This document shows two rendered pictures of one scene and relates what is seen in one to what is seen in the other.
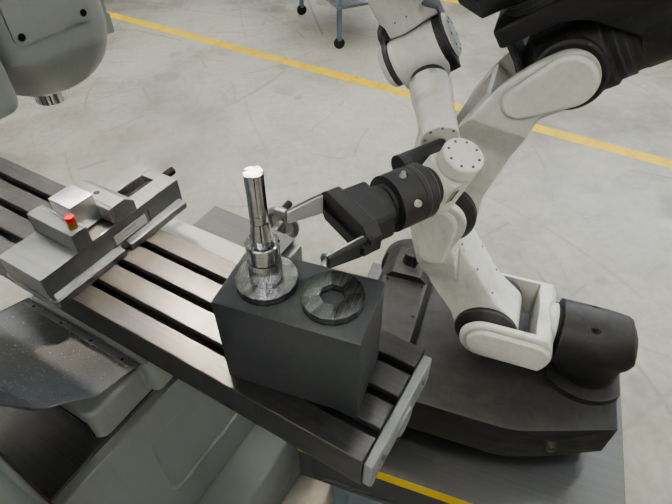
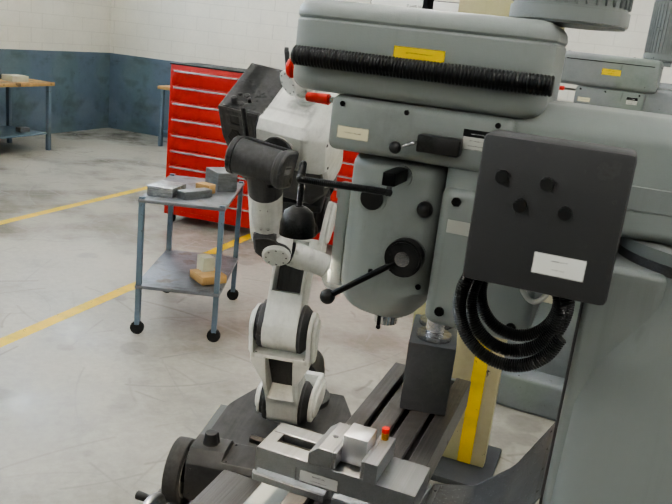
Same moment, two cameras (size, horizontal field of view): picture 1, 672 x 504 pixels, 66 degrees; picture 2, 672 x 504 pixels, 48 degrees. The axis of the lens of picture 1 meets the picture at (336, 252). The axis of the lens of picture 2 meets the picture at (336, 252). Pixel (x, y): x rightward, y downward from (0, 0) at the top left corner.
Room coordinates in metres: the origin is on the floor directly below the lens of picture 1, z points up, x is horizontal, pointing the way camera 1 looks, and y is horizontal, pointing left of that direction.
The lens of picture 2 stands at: (1.12, 1.84, 1.83)
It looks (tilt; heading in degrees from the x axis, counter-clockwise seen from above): 16 degrees down; 259
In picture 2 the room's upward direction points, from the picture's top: 6 degrees clockwise
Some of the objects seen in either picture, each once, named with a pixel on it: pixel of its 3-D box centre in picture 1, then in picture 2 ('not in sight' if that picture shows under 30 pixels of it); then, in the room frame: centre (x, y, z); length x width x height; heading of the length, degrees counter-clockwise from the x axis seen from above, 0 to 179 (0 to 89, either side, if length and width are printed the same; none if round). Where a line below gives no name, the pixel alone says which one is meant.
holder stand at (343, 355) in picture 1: (302, 328); (429, 360); (0.49, 0.05, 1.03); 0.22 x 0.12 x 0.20; 70
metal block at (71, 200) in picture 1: (75, 208); (359, 445); (0.77, 0.50, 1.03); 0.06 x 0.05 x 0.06; 59
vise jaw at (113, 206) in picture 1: (101, 199); (333, 444); (0.82, 0.47, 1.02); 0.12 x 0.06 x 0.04; 59
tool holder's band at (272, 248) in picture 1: (262, 243); not in sight; (0.50, 0.10, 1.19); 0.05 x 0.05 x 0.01
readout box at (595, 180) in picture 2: not in sight; (547, 215); (0.64, 0.87, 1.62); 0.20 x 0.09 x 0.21; 150
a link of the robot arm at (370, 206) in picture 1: (376, 207); not in sight; (0.59, -0.06, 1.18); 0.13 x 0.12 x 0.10; 34
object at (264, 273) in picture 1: (264, 261); (436, 321); (0.50, 0.10, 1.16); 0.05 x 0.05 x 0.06
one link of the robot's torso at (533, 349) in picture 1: (508, 317); (290, 393); (0.79, -0.41, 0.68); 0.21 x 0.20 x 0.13; 71
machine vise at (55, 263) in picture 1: (96, 219); (342, 462); (0.80, 0.48, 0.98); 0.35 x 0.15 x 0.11; 149
